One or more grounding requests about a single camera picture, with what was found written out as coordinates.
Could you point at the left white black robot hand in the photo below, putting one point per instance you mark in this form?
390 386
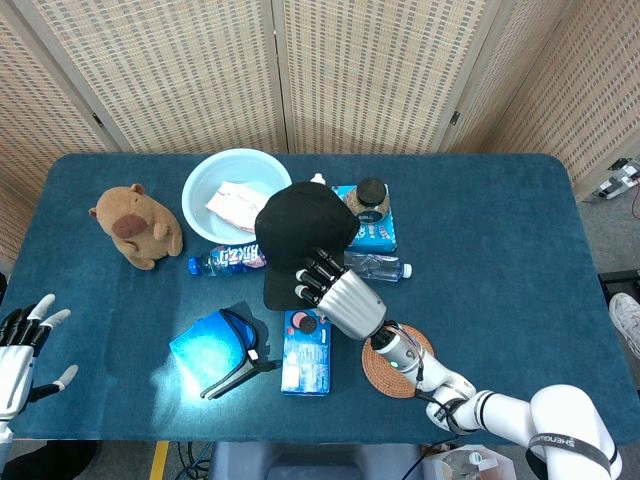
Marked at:
15 370

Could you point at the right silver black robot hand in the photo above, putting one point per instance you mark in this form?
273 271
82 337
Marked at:
350 305

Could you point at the black baseball cap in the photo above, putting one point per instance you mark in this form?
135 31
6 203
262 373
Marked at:
300 225

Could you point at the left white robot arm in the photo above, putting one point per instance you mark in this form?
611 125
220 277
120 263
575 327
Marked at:
4 430

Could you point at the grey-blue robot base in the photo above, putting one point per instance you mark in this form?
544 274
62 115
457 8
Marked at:
315 460

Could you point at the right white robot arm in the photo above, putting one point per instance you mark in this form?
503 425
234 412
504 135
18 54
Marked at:
500 410

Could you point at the clear white-capped water bottle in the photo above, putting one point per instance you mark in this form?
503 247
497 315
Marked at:
380 267

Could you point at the long blue Oreo box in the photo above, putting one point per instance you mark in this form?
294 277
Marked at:
306 365

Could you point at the blue cookie box under jar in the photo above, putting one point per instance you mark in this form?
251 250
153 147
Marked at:
380 235

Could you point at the round woven rattan coaster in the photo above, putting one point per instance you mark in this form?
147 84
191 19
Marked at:
385 375

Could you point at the glass jar with black lid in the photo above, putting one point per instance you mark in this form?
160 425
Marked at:
370 197

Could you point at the pink white snack packet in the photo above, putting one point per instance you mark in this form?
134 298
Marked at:
232 202

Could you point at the light blue plastic basin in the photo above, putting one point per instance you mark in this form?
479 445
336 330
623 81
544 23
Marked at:
200 200

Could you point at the brown capybara plush toy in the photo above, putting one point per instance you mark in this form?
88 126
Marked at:
142 225

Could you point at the clear plastic cup with lid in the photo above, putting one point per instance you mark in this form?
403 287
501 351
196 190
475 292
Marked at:
475 465

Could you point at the black screen hinge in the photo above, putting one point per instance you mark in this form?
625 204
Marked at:
455 118
97 120

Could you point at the woven folding screen panel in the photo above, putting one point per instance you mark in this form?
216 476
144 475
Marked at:
575 90
165 75
375 75
35 100

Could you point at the black floor stand base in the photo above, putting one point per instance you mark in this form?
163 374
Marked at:
620 285

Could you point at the white sneaker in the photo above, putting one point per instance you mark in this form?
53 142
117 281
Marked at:
627 320

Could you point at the white power strip with plugs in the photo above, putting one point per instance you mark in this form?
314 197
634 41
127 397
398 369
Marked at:
617 182

